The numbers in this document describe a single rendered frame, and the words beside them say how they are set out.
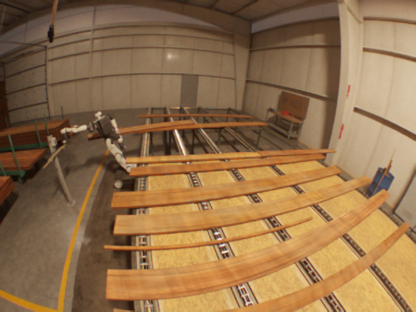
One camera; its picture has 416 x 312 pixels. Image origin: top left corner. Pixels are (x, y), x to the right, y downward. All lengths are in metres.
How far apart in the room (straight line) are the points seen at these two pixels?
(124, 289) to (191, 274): 0.47
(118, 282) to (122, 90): 10.26
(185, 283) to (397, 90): 6.26
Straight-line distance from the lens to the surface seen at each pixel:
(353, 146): 6.41
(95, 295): 2.32
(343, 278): 1.71
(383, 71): 6.36
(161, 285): 1.24
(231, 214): 1.67
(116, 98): 10.96
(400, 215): 5.60
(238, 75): 11.71
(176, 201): 1.73
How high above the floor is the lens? 2.04
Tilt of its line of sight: 26 degrees down
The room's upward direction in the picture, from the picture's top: 6 degrees clockwise
